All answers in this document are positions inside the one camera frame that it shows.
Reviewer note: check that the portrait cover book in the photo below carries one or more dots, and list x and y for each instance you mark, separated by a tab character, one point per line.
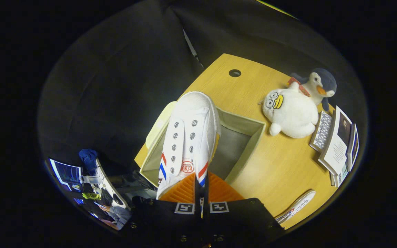
339	141

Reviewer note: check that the beige fabric storage box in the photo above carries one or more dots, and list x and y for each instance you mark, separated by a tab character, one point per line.
236	144

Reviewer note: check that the blue picture cover book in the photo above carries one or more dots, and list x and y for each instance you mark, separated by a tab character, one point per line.
354	144

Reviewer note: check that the white striped canvas shoe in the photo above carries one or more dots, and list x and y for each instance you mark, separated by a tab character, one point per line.
296	206
188	137

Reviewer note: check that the white office desk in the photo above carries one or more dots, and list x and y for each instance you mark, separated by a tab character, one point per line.
107	187

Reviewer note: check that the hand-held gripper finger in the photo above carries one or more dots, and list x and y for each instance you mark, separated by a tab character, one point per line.
206	194
197	194

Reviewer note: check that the computer monitor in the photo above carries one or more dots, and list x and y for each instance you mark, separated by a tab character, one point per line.
65	172

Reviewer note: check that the white duck plush toy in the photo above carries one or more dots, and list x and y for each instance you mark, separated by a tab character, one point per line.
293	113

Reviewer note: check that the grey penguin plush toy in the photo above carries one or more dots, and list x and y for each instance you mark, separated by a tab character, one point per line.
322	84

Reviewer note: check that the white cover book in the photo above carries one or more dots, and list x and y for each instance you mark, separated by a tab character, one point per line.
343	175

